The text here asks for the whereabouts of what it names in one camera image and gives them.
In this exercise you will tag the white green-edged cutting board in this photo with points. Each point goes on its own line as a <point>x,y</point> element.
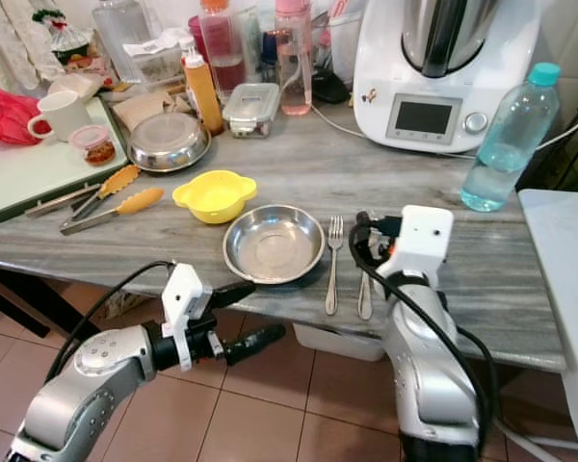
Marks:
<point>29,178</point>

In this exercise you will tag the white ceramic mug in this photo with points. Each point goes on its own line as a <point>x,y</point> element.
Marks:
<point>65,115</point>

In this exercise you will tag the round steel bowl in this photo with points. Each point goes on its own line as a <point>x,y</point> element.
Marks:
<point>167,142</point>

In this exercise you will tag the steel fork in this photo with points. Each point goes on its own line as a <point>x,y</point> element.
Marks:
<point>333,262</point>

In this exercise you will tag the pink-capped water bottle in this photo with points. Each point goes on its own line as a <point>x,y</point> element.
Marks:
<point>293,58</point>

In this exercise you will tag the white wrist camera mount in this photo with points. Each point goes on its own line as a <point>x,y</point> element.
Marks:
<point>422,236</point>
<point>183,298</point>

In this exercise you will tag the glass food container with lid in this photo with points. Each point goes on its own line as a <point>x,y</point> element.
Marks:
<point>250,108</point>

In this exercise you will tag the clear bottle with teal cap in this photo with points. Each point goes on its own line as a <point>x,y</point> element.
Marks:
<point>511,144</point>

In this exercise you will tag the small pink-lidded plastic tub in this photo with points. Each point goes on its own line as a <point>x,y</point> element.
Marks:
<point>91,144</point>

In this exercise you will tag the white kitchen cooking machine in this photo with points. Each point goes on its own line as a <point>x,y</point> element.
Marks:
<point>453,96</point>

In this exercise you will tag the large clear plastic bottle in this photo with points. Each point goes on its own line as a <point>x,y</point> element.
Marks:
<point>120,34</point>

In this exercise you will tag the white plastic bin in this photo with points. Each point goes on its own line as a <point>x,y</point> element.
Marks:
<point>337,342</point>

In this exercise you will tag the orange-capped bottle with red liquid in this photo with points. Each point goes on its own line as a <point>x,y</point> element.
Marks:
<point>222,48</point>

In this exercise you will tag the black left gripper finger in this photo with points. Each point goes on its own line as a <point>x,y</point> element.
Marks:
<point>255,343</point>
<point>234,294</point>

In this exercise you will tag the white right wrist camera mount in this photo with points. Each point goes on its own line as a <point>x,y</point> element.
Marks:
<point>422,236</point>

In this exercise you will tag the red plastic bag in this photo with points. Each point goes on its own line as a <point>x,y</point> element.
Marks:
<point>5,114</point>

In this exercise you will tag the beige hanging towel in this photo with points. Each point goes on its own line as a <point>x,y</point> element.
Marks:
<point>19,38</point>

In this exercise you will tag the orange squeeze sauce bottle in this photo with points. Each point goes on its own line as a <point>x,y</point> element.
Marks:
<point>204,96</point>

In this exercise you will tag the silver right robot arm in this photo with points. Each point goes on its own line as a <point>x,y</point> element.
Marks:
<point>429,375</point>

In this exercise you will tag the steel tongs with orange tips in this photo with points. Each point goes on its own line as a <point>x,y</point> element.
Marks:
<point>116,208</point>
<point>111,183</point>

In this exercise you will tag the brown paper bag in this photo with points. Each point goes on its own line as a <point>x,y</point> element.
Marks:
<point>140,109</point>

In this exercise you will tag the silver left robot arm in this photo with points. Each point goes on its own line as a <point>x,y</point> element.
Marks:
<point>82,385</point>

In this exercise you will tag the steel spoon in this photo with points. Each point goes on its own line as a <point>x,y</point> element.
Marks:
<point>365,298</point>

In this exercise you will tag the yellow plastic bowl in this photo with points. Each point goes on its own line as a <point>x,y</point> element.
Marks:
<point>214,195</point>

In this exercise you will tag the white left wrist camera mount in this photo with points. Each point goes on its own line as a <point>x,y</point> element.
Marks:
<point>183,298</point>

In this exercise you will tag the white side counter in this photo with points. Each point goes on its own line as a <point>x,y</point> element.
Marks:
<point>568,289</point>

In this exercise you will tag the shallow steel plate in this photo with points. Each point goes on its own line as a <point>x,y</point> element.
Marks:
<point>275,245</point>

